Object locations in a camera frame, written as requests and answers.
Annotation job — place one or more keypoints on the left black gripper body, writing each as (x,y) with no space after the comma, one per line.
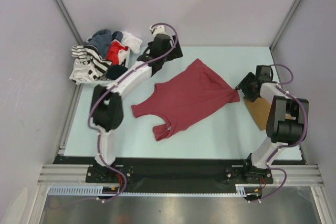
(175,54)

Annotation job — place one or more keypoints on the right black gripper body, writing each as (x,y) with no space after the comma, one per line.
(248,81)

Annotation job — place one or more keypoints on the tan tank top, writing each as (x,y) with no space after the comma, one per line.
(268,114)

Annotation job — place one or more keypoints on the maroon garment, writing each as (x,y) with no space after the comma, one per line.
(186,99)

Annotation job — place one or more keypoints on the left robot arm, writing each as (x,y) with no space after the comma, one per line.
(106,112)

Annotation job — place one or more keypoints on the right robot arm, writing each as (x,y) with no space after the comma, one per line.
(286,125)

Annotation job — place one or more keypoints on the white garment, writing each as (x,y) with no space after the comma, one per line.
(131,41)

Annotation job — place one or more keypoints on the red garment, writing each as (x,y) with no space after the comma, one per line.
(117,53)

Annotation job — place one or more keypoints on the black garment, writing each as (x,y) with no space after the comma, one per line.
(115,71)

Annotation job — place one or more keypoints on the blue grey garment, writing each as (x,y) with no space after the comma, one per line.
(102,40)

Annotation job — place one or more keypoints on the white laundry basket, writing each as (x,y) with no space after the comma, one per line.
(95,63)

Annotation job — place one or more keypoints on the striped garment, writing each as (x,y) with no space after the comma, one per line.
(89,66)

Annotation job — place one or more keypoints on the slotted cable duct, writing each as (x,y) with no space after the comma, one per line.
(109,191)

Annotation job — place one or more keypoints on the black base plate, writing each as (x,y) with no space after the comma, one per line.
(164,172)

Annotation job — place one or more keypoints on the aluminium rail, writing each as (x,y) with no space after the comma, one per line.
(54,174)

